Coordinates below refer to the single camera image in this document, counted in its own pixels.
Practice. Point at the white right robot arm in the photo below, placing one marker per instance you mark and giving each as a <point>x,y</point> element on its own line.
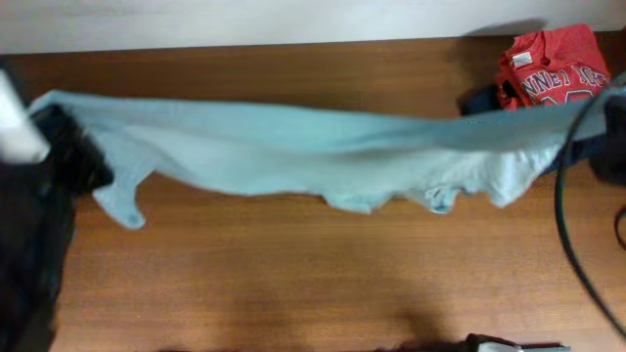
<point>609,164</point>

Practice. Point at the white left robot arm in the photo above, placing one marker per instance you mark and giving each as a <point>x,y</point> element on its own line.
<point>47,161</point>

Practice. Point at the navy blue folded garment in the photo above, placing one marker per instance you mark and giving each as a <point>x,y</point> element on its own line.
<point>486,100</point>

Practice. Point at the light blue t-shirt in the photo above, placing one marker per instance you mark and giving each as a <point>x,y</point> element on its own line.
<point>356,161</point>

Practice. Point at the red printed t-shirt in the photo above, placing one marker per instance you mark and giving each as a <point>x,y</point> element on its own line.
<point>551,67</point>

